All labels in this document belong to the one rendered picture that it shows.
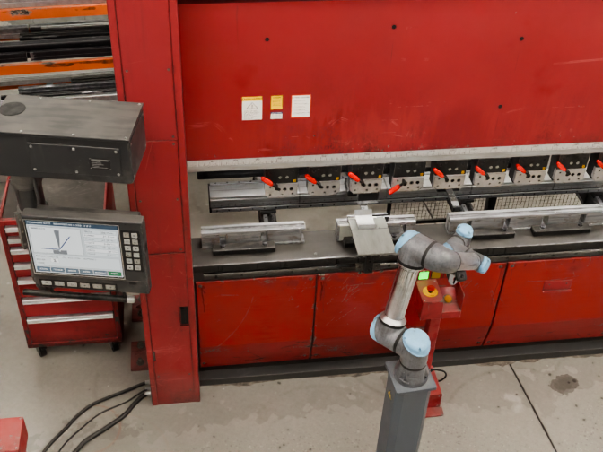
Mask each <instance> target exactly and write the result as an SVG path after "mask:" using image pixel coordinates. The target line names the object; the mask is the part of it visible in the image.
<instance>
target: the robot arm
mask: <svg viewBox="0 0 603 452"><path fill-rule="evenodd" d="M472 237H473V228H472V227H471V226H470V225H468V224H465V223H462V224H460V225H459V226H458V227H457V229H456V232H455V234H454V235H453V236H451V238H450V239H449V240H448V241H447V242H446V243H444V244H443V245H442V244H440V243H438V242H436V241H434V240H432V239H430V238H428V237H426V236H425V235H423V234H421V233H420V232H417V231H415V230H408V231H406V232H405V233H404V234H403V235H402V236H401V237H400V238H399V240H398V242H397V244H396V246H395V248H394V250H395V252H396V254H398V258H397V261H398V264H399V266H398V270H397V274H396V277H395V280H394V282H393V285H392V289H391V292H390V295H389V300H388V303H387V306H386V308H385V310H384V311H382V312H381V313H380V314H378V315H377V316H376V317H375V318H374V319H373V322H372V323H371V328H370V335H371V338H372V339H373V340H375V341H376V342H377V343H379V344H382V345H383V346H385V347H387V348H388V349H390V350H391V351H393V352H394V353H396V354H398V355H399V356H400V358H399V360H398V362H397V363H396V365H395V367H394V370H393V375H394V378H395V380H396V381H397V382H398V383H399V384H400V385H402V386H404V387H409V388H417V387H421V386H423V385H424V384H425V383H426V382H427V380H428V377H429V370H428V367H427V360H428V355H429V351H430V348H431V346H430V344H431V342H430V338H429V336H428V335H427V333H426V332H424V331H423V330H421V329H418V328H416V329H414V328H409V329H408V328H406V319H405V314H406V309H407V306H408V303H409V301H410V298H411V295H412V292H413V289H414V286H415V281H416V278H417V275H418V273H419V271H421V270H423V269H424V268H425V269H427V270H430V271H433V272H436V273H444V274H446V275H447V278H448V281H449V284H450V285H454V284H456V283H457V282H464V281H466V279H467V275H466V270H475V271H477V272H479V273H481V274H484V273H485V272H486V271H487V270H488V268H489V266H490V264H491V260H490V259H489V258H488V257H486V256H483V255H481V254H479V253H477V252H476V251H474V250H472V249H470V248H469V246H470V242H471V239H472ZM454 277H455V278H454ZM453 278H454V281H453Z"/></svg>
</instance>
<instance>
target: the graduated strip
mask: <svg viewBox="0 0 603 452"><path fill-rule="evenodd" d="M584 148H603V142H599V143H561V144H541V145H522V146H503V147H483V148H463V149H444V150H424V151H404V152H367V153H347V154H328V155H308V156H288V157H269V158H249V159H229V160H210V161H187V164H188V167H203V166H222V165H241V164H260V163H279V162H298V161H336V160H355V159H374V158H394V157H413V156H432V155H451V154H470V153H489V152H526V151H546V150H565V149H584Z"/></svg>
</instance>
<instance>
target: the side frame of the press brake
mask: <svg viewBox="0 0 603 452"><path fill-rule="evenodd" d="M106 3H107V11H108V19H109V34H110V42H111V49H112V57H113V65H114V74H115V81H116V89H117V97H118V101H125V102H139V103H143V104H144V106H143V112H144V130H145V141H146V148H145V151H144V156H143V158H142V160H141V163H140V166H139V168H138V171H137V173H136V176H135V180H134V182H133V183H132V184H127V191H128V198H129V206H130V211H135V212H140V213H141V215H142V216H144V220H145V229H146V238H147V247H148V256H149V265H150V274H151V283H152V287H151V290H150V293H149V294H144V293H140V301H141V308H142V316H143V324H144V339H145V347H146V355H147V363H148V370H149V379H150V387H151V394H152V402H153V405H158V404H179V403H190V402H200V388H199V372H198V356H197V324H196V309H195V293H194V276H193V261H192V246H191V230H190V214H189V199H188V172H187V156H186V141H185V125H184V109H183V94H182V79H181V63H180V47H179V17H178V1H177V0H106Z"/></svg>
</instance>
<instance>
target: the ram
mask: <svg viewBox="0 0 603 452"><path fill-rule="evenodd" d="M177 1H178V17H179V47H180V63H181V79H182V94H183V109H184V125H185V141H186V156H187V161H210V160H229V159H249V158H269V157H288V156H308V155H328V154H347V153H367V152H404V151H424V150H444V149H463V148H483V147H503V146H522V145H541V144H561V143H599V142H603V0H177ZM306 94H311V103H310V117H291V105H292V95H306ZM279 95H283V109H271V96H279ZM257 96H262V119H255V120H242V97H257ZM271 112H283V115H282V118H275V119H271ZM594 152H603V148H584V149H565V150H546V151H526V152H489V153H470V154H451V155H432V156H413V157H394V158H374V159H355V160H336V161H298V162H279V163H260V164H241V165H222V166H203V167H188V164H187V172H200V171H219V170H256V169H275V168H294V167H313V166H331V165H350V164H369V163H388V162H407V161H444V160H463V159H482V158H500V157H519V156H538V155H557V154H575V153H594Z"/></svg>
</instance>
